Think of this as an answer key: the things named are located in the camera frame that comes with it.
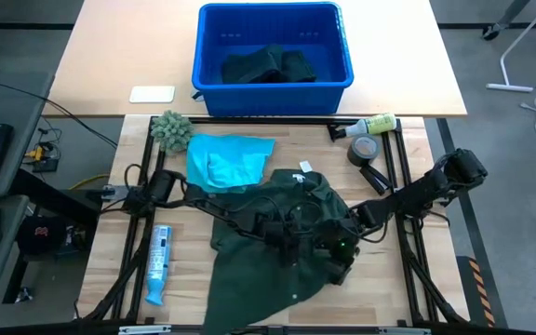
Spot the black chair base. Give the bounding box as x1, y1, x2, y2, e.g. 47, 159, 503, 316
481, 0, 532, 41

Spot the yellow cable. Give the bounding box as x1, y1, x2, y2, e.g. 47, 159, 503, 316
70, 173, 111, 191

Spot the blue toothpaste tube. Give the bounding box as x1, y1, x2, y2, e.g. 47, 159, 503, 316
142, 224, 175, 308

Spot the green succulent plant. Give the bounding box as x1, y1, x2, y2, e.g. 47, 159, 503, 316
150, 110, 194, 154

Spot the blue plastic bin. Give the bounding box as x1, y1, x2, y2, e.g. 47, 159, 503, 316
192, 2, 355, 117

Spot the dark green buttoned knit shirt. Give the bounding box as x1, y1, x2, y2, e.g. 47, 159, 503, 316
202, 167, 367, 335

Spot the black aluminium table frame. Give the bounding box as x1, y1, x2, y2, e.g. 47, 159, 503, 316
74, 114, 472, 335

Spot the thin black desk cable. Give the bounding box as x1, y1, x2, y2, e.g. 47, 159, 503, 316
0, 74, 120, 150

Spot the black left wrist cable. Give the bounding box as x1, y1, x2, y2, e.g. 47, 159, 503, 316
123, 162, 297, 224

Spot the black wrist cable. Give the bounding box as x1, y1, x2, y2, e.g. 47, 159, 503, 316
360, 218, 390, 246
123, 162, 297, 224

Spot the black cap red logo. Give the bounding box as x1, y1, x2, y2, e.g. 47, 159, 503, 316
16, 214, 70, 256

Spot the grey duct tape roll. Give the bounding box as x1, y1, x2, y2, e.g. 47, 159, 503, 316
345, 133, 381, 168

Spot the turquoise shirt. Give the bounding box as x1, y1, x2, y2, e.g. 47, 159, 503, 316
185, 133, 277, 194

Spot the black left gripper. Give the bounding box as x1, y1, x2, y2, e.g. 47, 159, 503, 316
256, 208, 306, 270

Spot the white floor stand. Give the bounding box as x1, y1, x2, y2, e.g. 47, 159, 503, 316
485, 0, 536, 93

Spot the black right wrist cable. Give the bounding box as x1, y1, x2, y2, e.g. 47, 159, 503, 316
360, 218, 390, 246

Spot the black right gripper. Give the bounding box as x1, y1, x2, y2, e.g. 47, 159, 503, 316
313, 216, 367, 286

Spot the white phone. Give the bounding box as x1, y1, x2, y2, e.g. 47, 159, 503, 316
129, 85, 176, 104

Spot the dark green folded garment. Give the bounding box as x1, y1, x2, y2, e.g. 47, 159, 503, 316
221, 44, 318, 86

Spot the black yellow-striped floor plate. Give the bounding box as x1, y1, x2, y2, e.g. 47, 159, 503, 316
456, 255, 509, 329

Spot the black stapler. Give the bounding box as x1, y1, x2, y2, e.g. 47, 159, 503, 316
358, 163, 393, 195

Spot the small electronics board yellow plug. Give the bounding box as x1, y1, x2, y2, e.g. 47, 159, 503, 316
23, 141, 60, 174

